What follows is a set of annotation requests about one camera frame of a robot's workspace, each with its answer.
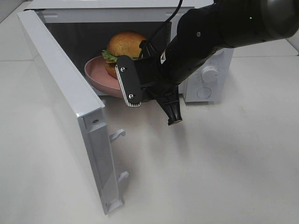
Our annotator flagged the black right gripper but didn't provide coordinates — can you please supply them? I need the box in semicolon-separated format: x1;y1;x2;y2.
133;39;182;126

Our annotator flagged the white microwave door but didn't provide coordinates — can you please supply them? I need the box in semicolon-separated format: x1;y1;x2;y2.
17;10;128;214

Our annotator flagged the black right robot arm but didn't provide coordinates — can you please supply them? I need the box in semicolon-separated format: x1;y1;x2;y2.
128;0;299;125

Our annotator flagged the pink plate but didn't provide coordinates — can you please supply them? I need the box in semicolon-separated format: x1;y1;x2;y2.
84;56;123;98

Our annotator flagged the white timer knob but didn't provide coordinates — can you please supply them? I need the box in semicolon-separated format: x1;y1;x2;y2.
201;66;219;83

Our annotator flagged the burger with lettuce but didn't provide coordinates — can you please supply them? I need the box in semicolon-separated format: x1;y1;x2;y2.
102;30;147;79

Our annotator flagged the round door release button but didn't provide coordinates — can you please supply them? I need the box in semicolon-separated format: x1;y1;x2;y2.
197;87;212;99

